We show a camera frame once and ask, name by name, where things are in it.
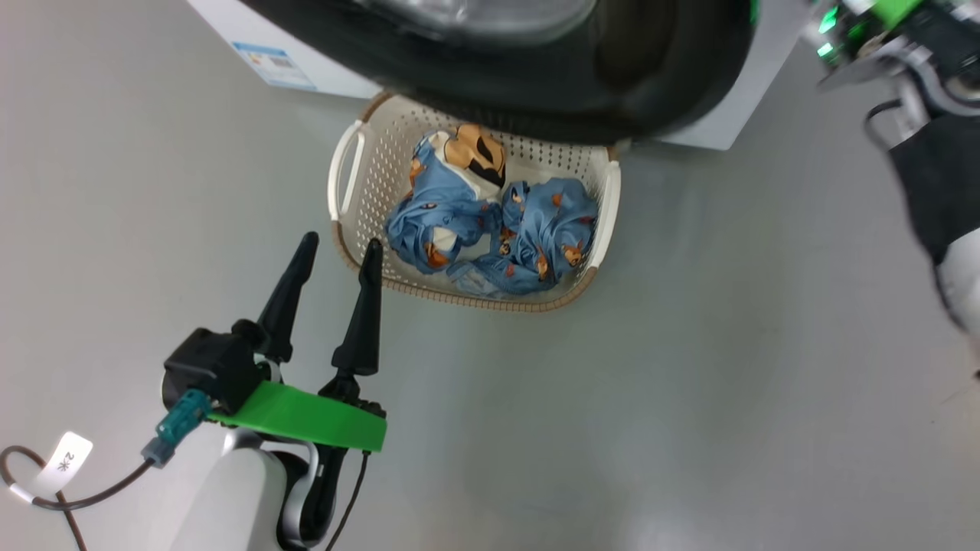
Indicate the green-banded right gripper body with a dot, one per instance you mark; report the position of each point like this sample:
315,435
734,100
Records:
896,11

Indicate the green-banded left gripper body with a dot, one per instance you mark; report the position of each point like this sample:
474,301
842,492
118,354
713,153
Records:
306,417

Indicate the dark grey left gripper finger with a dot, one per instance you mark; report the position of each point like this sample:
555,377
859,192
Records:
285,306
361,329

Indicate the blue garment with bear face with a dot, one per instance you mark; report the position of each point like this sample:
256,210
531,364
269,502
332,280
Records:
444,191

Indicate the black round washing machine door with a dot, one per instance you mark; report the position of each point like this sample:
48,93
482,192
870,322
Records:
574,92

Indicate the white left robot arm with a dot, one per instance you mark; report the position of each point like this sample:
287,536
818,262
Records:
230,497

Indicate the cream perforated laundry basket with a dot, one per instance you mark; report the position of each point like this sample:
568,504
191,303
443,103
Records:
367,184

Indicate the white washing machine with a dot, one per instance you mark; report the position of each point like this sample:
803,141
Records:
321,53

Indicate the blue energy label sticker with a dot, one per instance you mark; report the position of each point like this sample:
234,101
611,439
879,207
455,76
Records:
272,65

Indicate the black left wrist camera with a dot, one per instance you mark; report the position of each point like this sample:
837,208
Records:
210,367

